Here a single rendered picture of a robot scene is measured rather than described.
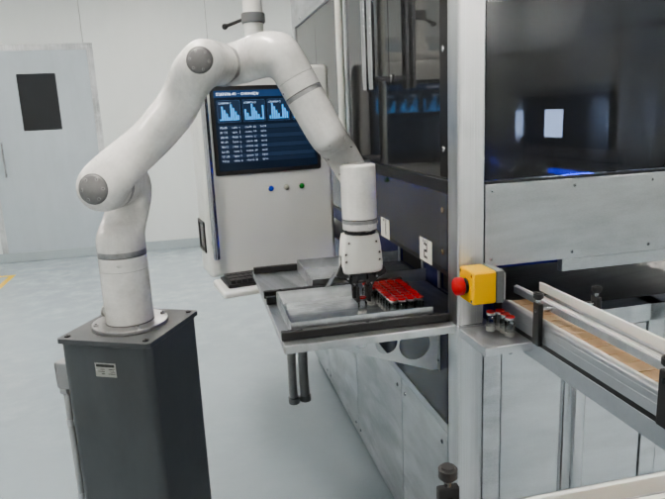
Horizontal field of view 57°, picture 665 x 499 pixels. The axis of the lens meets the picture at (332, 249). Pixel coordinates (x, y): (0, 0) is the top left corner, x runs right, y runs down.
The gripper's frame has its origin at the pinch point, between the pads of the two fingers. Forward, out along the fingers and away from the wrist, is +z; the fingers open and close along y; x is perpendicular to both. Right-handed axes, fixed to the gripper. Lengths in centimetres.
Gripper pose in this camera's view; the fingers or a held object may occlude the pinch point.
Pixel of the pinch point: (362, 292)
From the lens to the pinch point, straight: 151.2
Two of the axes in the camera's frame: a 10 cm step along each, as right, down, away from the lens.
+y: -9.7, 0.9, -2.1
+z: 0.5, 9.8, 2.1
